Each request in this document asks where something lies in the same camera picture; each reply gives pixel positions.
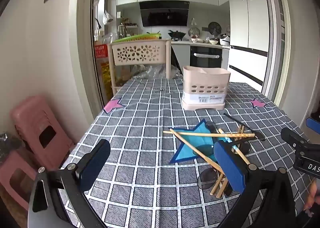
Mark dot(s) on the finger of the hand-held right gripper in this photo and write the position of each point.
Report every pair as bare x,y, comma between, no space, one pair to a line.
313,125
292,138

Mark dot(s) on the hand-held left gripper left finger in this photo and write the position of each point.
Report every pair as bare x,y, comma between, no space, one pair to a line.
96,165

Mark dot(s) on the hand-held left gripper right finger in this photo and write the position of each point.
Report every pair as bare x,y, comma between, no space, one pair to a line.
230,168

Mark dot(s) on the blue patterned wooden chopstick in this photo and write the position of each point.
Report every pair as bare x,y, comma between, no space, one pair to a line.
243,158

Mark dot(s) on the metal spoon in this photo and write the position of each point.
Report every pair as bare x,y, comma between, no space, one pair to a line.
246,148
207,180
203,150

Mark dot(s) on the black chopstick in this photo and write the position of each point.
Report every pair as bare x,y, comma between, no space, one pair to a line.
237,121

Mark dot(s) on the beige plastic utensil holder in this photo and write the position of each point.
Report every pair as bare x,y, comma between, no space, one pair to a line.
200,77

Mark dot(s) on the person's right hand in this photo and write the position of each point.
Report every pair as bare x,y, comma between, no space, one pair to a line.
312,200

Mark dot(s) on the blue paper star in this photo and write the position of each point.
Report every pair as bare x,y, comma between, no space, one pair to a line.
190,140

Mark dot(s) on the pink star sticker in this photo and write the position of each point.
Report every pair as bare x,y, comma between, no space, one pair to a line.
257,103
112,105

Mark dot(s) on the grey checkered tablecloth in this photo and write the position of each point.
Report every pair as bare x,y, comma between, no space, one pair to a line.
140,143

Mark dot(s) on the pink plastic stool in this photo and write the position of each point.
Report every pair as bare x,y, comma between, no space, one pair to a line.
37,128

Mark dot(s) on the black plastic bag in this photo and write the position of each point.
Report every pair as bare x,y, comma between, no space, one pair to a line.
8,144

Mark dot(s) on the yellow printed package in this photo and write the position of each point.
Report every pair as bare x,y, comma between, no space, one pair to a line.
105,72

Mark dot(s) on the clear plastic bags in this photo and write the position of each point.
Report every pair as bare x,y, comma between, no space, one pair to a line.
152,71

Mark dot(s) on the red plastic crate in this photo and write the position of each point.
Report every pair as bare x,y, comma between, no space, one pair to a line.
101,51

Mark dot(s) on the black built-in oven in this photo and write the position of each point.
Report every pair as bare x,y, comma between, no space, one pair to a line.
205,56

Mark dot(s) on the white refrigerator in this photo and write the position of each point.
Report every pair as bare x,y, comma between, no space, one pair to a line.
250,30

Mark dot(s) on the white rice cooker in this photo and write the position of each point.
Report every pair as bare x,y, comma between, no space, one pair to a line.
225,40

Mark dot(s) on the beige perforated cart basket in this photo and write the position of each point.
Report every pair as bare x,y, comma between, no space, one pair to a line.
137,52

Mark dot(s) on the black table fan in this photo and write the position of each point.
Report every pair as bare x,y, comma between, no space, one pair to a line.
215,28

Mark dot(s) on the green plastic tray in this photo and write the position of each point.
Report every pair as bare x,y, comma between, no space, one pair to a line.
140,37

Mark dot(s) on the black wok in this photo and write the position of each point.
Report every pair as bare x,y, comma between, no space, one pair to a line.
177,34

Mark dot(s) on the hanging plastic bag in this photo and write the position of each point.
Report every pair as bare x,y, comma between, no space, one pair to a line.
107,17

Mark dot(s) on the black range hood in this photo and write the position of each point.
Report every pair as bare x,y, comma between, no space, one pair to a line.
163,15

